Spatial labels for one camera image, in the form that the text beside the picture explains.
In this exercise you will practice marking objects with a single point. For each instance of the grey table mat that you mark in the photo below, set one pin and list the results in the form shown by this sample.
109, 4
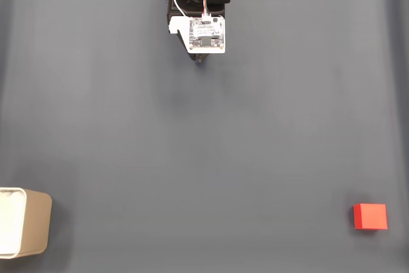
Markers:
204, 158

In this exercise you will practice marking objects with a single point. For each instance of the white camera board mount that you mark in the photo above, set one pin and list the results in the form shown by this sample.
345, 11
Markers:
207, 34

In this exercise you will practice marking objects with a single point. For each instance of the tan and white box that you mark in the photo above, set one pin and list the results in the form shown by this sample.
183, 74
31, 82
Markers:
32, 222

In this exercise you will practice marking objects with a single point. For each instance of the red cube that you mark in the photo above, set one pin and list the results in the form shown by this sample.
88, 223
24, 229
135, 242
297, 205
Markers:
372, 217

